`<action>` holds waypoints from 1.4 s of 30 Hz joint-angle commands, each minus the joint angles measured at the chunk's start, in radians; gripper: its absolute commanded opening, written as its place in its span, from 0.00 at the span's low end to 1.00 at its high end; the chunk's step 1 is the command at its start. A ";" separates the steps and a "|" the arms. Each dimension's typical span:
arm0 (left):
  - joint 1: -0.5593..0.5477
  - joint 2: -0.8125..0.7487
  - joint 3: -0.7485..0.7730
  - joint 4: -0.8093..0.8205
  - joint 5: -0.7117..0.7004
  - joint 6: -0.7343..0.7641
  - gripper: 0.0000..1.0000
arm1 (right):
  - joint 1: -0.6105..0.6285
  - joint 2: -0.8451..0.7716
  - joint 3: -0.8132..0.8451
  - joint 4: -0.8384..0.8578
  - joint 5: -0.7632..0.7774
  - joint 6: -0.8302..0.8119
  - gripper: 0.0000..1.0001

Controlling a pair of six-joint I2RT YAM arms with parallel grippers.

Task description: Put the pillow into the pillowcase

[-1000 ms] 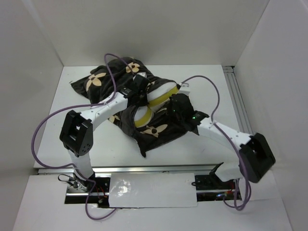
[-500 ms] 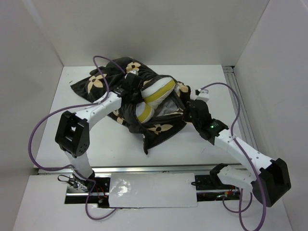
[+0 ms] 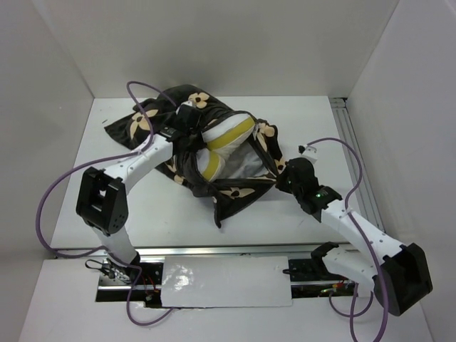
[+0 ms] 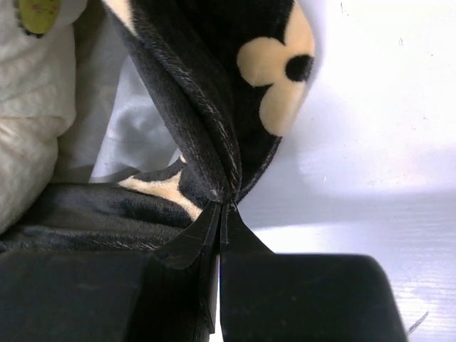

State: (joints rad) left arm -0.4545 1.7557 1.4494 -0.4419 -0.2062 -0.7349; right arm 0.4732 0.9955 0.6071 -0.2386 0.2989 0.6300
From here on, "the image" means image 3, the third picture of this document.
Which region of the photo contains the black floral plush pillowcase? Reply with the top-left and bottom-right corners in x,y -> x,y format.
104,85 -> 286,227

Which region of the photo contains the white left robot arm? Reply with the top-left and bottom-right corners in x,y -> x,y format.
76,101 -> 202,284

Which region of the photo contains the white cover panel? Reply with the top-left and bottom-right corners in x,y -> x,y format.
160,256 -> 292,309

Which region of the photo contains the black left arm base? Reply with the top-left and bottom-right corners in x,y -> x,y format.
85,259 -> 164,291

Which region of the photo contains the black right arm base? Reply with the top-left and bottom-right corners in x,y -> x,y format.
282,242 -> 354,299

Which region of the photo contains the white pillow yellow edge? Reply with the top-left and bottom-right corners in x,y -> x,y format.
196,113 -> 266,182

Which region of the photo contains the aluminium front rail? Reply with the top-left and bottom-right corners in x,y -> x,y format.
55,242 -> 389,259

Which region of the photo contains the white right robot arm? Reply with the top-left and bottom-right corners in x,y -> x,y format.
276,157 -> 433,316

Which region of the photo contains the aluminium side rail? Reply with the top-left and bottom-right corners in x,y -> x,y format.
329,96 -> 388,247

